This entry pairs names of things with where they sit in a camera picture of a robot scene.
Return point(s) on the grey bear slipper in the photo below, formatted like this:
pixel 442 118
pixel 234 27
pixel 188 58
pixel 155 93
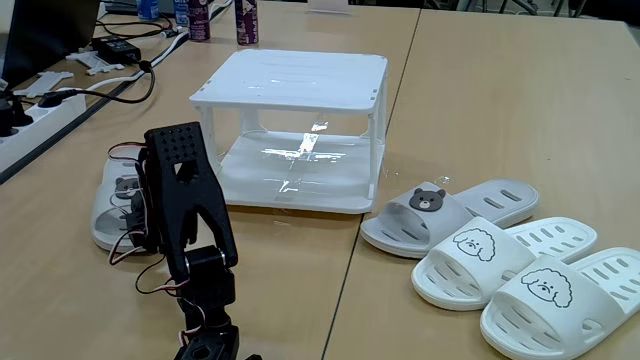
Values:
pixel 107 196
pixel 452 220

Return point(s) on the white dog slipper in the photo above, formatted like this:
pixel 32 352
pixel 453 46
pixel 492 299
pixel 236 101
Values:
pixel 560 320
pixel 465 275

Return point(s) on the white two-shelf shoe rack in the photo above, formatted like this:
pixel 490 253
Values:
pixel 300 80

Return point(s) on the white power strip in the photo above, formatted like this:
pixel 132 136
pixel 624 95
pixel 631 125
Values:
pixel 45 122

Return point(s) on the black power plug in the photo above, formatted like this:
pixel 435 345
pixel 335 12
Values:
pixel 10 117

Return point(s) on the white flat plastic part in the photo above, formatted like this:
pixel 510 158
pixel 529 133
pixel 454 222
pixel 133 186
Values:
pixel 42 82
pixel 92 60

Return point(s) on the black power adapter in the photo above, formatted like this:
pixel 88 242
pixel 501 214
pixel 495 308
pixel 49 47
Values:
pixel 115 49

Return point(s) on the black laptop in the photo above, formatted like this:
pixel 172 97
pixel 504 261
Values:
pixel 50 35

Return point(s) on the purple drink can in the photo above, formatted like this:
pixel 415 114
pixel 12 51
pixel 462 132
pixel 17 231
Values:
pixel 246 22
pixel 199 20

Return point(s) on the blue drink can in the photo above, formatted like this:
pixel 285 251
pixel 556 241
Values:
pixel 181 12
pixel 147 9

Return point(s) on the clear tape strip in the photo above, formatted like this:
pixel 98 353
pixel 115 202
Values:
pixel 442 180

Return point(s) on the chair base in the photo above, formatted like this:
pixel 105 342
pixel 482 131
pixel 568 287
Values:
pixel 520 5

